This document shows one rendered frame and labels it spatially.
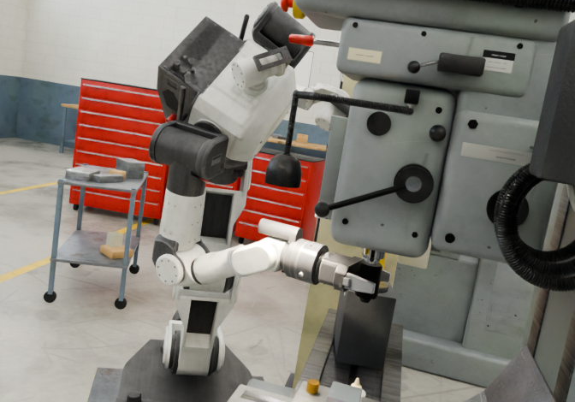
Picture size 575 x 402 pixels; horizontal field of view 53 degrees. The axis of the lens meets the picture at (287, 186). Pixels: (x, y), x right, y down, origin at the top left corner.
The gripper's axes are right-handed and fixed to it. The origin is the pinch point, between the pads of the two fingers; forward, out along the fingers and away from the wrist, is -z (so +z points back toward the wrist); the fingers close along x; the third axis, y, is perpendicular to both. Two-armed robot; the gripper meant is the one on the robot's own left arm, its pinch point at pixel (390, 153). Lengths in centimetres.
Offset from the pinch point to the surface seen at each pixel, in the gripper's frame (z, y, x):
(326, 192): 28, -42, 46
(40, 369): 37, -119, -189
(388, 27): 40, -20, 68
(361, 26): 44, -21, 66
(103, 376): 23, -102, -95
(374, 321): -6, -54, 25
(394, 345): -23, -53, 10
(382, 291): -4, -46, 25
